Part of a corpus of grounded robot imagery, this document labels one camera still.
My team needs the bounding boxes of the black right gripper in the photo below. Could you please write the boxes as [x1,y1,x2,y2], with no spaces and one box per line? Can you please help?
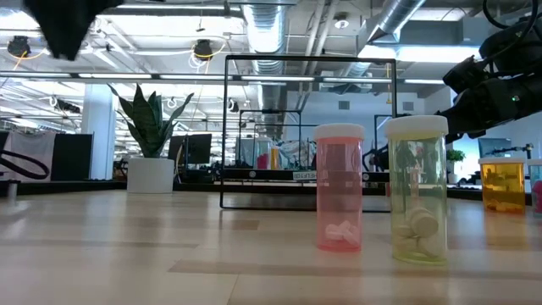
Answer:
[436,75,512,144]

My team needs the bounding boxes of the small blue bottle red pills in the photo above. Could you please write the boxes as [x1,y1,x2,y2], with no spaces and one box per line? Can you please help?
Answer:
[527,158,542,217]
[255,137,271,170]

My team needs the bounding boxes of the small green plant white pot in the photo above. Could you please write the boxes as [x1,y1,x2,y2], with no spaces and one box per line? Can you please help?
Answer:
[445,148,467,185]

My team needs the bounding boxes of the grey-screen computer monitor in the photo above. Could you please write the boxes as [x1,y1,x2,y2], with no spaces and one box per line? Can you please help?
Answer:
[477,137,513,160]

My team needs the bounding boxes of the ceiling strip light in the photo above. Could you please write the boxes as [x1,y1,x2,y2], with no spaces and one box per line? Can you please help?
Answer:
[0,72,73,80]

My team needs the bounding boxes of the small yellow pill bottle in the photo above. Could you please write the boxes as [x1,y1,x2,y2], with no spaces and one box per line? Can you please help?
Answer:
[384,114,450,267]

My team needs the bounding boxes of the bright rectangular ceiling light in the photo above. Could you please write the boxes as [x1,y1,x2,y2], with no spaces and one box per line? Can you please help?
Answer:
[357,44,482,64]

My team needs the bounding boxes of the white building column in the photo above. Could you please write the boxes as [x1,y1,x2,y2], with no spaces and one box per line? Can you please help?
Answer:
[81,82,117,181]

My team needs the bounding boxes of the pale cloth cover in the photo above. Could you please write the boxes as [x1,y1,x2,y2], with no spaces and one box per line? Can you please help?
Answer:
[0,130,57,175]

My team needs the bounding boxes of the black partition panel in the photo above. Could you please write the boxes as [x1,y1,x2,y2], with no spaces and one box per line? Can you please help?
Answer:
[50,133,94,182]

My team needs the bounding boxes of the small pink pill bottle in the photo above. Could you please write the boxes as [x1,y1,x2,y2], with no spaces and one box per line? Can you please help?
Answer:
[312,122,366,254]

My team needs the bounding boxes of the snake plant in white pot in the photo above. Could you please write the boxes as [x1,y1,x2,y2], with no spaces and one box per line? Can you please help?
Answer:
[108,82,196,195]

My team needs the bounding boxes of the black computer monitor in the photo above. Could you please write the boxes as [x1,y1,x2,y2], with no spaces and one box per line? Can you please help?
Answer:
[168,133,213,167]

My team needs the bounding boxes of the black ceiling cord reel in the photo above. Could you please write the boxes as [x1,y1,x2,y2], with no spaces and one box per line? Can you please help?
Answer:
[193,38,214,60]
[7,36,31,58]

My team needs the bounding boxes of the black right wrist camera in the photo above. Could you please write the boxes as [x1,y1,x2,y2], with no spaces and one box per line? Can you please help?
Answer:
[442,54,488,95]

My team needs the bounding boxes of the spiral silver ventilation duct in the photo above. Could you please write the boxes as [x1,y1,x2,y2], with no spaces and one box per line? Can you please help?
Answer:
[338,0,427,80]

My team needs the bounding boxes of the black curved strap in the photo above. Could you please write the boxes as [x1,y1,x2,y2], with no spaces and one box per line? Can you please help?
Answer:
[0,148,51,181]

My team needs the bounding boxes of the black aluminium table frame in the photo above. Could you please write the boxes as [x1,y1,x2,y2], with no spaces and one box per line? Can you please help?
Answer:
[0,168,534,200]

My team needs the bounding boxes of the black background rack frame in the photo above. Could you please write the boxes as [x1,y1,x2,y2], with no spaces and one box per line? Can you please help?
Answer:
[237,108,303,170]

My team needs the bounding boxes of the round silver ventilation duct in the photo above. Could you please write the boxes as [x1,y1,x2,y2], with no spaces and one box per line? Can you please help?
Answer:
[240,0,294,141]

